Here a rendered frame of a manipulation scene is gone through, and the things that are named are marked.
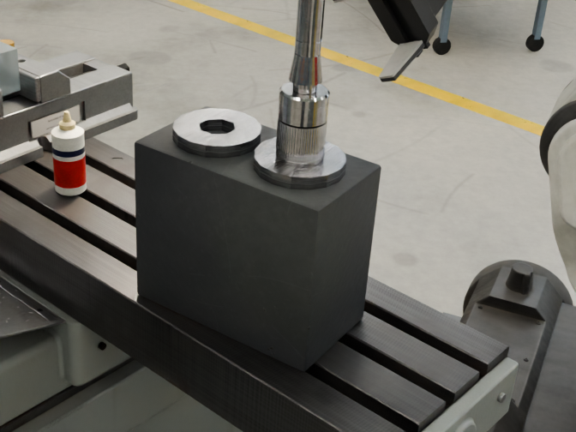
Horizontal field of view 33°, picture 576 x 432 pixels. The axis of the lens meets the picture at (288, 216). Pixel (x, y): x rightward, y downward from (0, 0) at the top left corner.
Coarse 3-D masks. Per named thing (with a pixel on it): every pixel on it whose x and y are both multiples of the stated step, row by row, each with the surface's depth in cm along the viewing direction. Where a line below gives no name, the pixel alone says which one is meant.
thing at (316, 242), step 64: (192, 128) 99; (256, 128) 100; (192, 192) 96; (256, 192) 92; (320, 192) 91; (192, 256) 100; (256, 256) 95; (320, 256) 92; (256, 320) 98; (320, 320) 97
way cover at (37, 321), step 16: (0, 288) 119; (16, 288) 120; (0, 304) 115; (16, 304) 116; (32, 304) 117; (0, 320) 112; (16, 320) 113; (32, 320) 113; (48, 320) 114; (0, 336) 108
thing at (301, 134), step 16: (288, 112) 90; (304, 112) 90; (320, 112) 91; (288, 128) 91; (304, 128) 91; (320, 128) 91; (288, 144) 92; (304, 144) 92; (320, 144) 92; (288, 160) 93; (304, 160) 92; (320, 160) 94
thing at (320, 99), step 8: (280, 88) 91; (288, 88) 91; (320, 88) 92; (280, 96) 91; (288, 96) 90; (296, 96) 90; (304, 96) 90; (312, 96) 90; (320, 96) 90; (328, 96) 91; (288, 104) 90; (296, 104) 90; (304, 104) 90; (312, 104) 90; (320, 104) 90
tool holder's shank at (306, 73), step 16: (304, 0) 86; (320, 0) 86; (304, 16) 87; (320, 16) 87; (304, 32) 87; (320, 32) 88; (304, 48) 88; (320, 48) 89; (304, 64) 89; (320, 64) 90; (304, 80) 89; (320, 80) 90
